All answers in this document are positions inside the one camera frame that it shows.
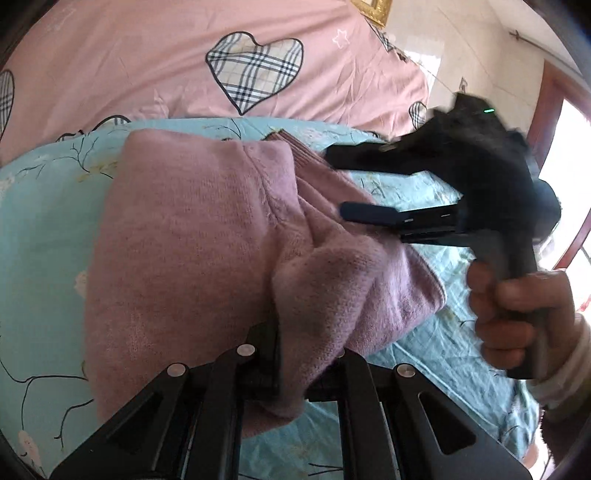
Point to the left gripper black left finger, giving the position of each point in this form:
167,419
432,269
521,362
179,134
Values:
187,422

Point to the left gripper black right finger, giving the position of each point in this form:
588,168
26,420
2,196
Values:
396,424

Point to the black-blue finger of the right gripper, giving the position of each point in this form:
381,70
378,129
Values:
405,157
442,225

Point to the mauve knitted sweater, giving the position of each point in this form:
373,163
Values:
201,239

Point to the person's right hand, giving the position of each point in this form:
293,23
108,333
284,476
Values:
512,314

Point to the red framed window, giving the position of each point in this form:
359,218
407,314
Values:
560,137

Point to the fuzzy pink white sleeve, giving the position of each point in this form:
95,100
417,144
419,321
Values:
565,397

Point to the turquoise floral bed sheet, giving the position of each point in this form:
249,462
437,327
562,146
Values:
51,204

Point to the pink duvet with plaid hearts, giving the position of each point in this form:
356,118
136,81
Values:
86,63

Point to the landscape painting gold frame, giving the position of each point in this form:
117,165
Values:
377,11

